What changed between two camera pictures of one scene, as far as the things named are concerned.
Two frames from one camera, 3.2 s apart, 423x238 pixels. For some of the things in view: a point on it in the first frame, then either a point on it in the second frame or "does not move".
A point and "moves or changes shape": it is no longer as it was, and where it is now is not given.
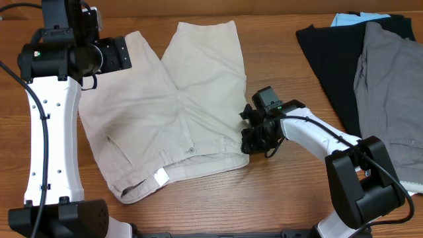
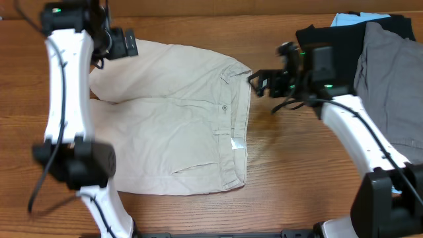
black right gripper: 252,131 → 269,82
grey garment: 388,93 does not move
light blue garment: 341,19 does not move
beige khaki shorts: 168,118 moves or changes shape
